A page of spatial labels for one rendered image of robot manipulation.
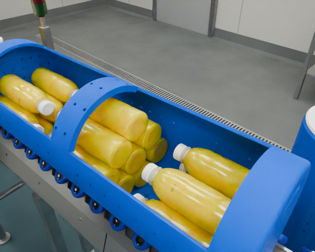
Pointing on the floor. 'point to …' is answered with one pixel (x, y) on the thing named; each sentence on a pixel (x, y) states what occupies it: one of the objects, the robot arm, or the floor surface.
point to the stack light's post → (46, 37)
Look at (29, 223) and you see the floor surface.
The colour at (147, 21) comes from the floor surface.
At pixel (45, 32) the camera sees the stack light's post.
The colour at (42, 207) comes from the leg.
